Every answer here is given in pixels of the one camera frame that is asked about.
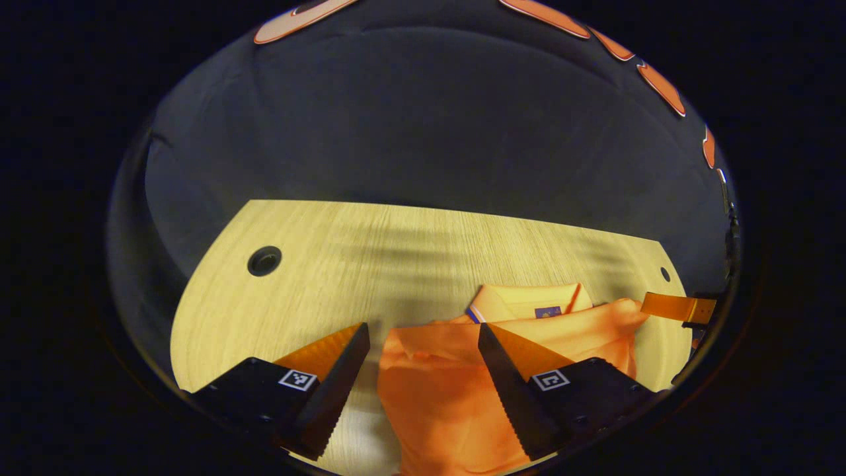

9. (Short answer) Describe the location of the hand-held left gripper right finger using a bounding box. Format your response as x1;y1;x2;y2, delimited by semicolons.
477;322;662;461

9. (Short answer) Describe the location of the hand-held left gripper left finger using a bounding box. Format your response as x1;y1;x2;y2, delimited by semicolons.
192;322;372;461

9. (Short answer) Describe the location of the orange T-shirt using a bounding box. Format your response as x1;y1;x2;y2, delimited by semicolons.
377;283;652;476

